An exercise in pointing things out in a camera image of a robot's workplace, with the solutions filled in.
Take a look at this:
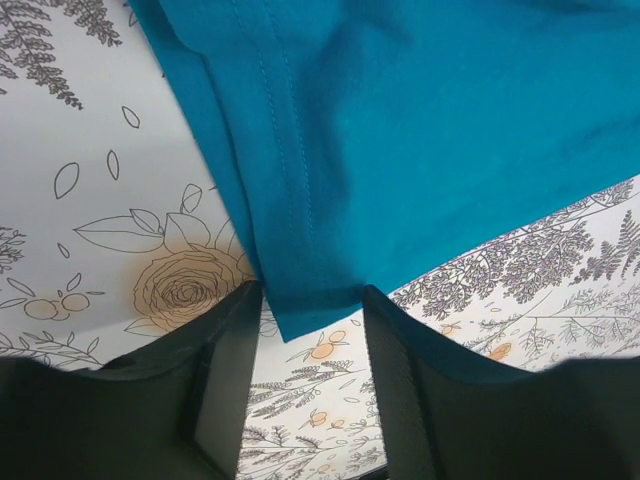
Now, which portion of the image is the teal blue t shirt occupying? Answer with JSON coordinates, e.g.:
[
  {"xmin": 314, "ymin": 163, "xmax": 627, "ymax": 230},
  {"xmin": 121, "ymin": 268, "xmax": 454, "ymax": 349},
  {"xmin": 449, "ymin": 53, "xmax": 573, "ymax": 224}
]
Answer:
[{"xmin": 131, "ymin": 0, "xmax": 639, "ymax": 341}]

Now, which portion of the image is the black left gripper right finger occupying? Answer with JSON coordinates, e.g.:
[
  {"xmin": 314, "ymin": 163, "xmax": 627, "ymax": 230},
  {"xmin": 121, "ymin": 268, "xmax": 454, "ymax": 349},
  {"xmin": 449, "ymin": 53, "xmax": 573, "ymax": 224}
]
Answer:
[{"xmin": 363, "ymin": 286, "xmax": 639, "ymax": 479}]

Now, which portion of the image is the floral patterned table mat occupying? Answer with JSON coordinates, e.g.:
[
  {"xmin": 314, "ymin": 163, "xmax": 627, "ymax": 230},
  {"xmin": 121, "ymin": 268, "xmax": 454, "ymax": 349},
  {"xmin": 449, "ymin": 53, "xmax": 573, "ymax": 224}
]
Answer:
[{"xmin": 1, "ymin": 1, "xmax": 639, "ymax": 479}]

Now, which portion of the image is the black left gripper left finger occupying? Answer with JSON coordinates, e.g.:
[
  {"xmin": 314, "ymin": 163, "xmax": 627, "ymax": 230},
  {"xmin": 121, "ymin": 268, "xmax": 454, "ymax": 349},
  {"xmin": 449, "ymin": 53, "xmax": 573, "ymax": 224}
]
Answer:
[{"xmin": 1, "ymin": 281, "xmax": 262, "ymax": 479}]

